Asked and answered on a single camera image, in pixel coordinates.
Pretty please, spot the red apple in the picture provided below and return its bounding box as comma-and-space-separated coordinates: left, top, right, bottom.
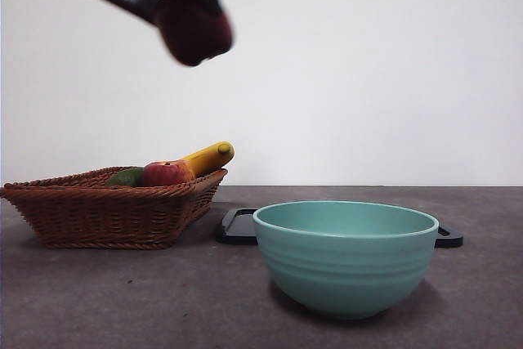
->
141, 159, 195, 187

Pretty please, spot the brown wicker basket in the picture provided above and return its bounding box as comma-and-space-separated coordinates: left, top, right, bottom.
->
0, 167, 228, 250

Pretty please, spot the dark red plum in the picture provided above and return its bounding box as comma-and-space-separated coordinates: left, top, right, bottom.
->
156, 0, 235, 67

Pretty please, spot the green avocado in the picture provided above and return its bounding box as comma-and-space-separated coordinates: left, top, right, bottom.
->
105, 167, 145, 187

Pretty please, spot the teal ribbed bowl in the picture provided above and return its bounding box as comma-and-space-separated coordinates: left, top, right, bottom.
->
251, 200, 440, 321

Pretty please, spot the yellow banana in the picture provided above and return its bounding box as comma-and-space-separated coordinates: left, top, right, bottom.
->
179, 141, 235, 178

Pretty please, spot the black rectangular tray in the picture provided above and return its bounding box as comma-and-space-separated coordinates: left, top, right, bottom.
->
215, 208, 464, 249

